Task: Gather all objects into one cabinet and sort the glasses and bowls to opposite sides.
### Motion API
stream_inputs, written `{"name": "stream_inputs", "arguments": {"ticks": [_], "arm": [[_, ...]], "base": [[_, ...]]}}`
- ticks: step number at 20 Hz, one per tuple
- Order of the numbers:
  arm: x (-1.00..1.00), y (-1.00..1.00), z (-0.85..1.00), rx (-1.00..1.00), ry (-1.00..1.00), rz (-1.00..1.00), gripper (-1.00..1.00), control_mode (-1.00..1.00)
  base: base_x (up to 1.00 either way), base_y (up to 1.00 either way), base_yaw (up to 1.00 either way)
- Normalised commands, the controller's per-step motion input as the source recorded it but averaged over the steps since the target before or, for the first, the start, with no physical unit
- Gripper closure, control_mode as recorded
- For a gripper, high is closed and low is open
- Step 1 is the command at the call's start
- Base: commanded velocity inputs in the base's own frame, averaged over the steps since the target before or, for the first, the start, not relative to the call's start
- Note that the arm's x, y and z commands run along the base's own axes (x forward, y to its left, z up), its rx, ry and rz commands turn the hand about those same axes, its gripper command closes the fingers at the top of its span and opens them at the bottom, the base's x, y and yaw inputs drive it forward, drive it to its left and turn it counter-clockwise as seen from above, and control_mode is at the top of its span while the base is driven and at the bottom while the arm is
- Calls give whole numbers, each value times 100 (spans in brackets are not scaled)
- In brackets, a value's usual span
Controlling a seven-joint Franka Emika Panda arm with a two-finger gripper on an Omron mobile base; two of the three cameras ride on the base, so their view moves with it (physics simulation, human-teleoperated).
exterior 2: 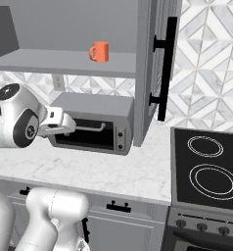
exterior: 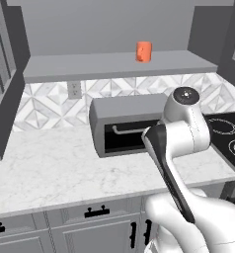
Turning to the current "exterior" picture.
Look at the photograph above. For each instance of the grey open wall cabinet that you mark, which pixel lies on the grey open wall cabinet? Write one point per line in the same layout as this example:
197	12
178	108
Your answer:
106	66

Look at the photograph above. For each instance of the black hob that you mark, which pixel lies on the black hob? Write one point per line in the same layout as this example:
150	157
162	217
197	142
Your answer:
226	138

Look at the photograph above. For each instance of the grey cupboard door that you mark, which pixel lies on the grey cupboard door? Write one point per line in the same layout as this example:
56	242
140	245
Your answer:
143	237
96	235
15	245

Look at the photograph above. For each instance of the narrow grey drawer front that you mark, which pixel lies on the narrow grey drawer front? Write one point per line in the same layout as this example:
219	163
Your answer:
15	224

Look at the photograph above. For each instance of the white wall outlet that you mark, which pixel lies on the white wall outlet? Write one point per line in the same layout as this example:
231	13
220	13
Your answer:
74	90

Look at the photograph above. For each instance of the orange cup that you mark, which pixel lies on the orange cup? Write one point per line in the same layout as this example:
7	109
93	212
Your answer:
143	51

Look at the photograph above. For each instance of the grey oven front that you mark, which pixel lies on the grey oven front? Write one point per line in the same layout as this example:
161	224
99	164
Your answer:
234	192

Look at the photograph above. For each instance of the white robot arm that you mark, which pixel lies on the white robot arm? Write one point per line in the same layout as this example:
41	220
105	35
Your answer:
185	135

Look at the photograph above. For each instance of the wide grey drawer front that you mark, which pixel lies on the wide grey drawer front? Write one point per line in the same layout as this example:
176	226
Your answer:
70	210

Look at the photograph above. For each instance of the grey toaster oven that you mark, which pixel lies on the grey toaster oven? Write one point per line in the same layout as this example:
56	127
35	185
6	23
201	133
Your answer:
122	108

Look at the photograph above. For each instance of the grey glass-paned cabinet door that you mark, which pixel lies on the grey glass-paned cabinet door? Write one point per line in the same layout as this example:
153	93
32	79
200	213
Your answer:
4	99
233	66

